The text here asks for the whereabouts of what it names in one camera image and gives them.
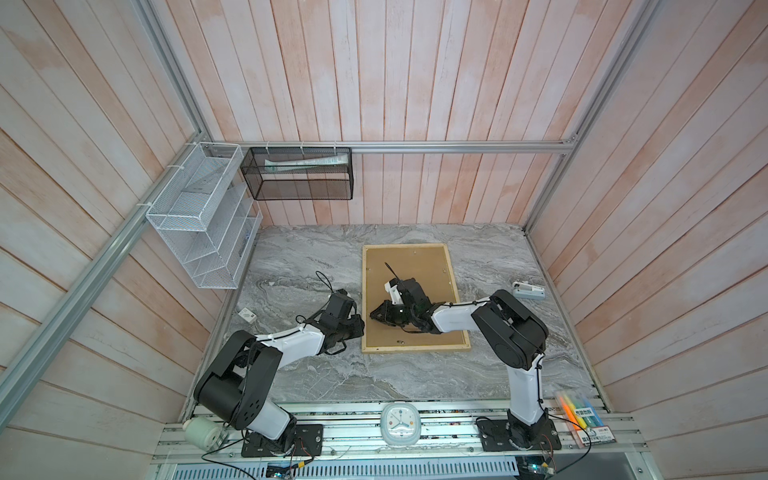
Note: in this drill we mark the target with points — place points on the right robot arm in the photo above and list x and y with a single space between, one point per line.
515 334

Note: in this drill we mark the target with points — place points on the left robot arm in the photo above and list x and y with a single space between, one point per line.
236 385

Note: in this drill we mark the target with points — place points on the white desk clock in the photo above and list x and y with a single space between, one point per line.
400 424

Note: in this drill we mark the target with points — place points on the white wire mesh shelf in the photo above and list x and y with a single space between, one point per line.
207 219

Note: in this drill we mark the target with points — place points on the black wire mesh basket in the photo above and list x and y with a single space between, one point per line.
296 186

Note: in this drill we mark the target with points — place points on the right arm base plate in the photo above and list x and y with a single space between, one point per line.
512 435

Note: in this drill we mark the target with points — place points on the brown cardboard backing board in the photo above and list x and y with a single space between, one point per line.
420 264

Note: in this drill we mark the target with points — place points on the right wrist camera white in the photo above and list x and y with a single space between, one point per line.
392 289

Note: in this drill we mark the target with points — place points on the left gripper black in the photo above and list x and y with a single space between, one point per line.
358 328

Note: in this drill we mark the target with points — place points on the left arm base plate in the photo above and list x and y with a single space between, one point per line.
296 440

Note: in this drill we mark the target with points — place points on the pack of coloured highlighters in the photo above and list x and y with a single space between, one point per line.
583 420

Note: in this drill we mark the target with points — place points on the small white square tag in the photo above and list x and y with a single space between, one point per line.
247 315

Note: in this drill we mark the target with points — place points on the paper in black basket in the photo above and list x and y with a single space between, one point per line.
289 163

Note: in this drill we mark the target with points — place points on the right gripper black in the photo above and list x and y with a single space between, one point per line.
385 316

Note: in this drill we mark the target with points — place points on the small white grey device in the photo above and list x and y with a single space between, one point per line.
524 290

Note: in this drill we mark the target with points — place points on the light wooden picture frame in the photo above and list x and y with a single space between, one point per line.
414 349

